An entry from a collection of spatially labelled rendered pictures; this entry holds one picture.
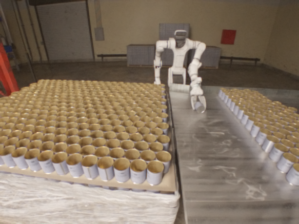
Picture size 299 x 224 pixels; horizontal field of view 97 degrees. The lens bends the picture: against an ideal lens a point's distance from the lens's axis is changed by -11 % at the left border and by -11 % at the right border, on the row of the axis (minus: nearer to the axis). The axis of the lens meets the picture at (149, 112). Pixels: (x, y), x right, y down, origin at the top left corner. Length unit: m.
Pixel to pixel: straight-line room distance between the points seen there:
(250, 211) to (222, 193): 0.11
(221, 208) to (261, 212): 0.16
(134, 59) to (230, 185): 7.59
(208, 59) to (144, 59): 3.27
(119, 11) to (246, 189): 9.63
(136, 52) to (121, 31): 2.22
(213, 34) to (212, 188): 9.55
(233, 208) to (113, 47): 9.69
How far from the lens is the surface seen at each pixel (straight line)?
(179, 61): 1.85
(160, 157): 0.72
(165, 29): 7.84
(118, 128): 0.87
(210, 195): 0.72
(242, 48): 10.76
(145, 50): 7.86
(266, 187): 0.86
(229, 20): 10.28
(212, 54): 8.30
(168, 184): 0.69
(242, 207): 0.74
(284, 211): 0.82
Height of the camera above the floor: 1.66
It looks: 29 degrees down
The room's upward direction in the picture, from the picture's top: straight up
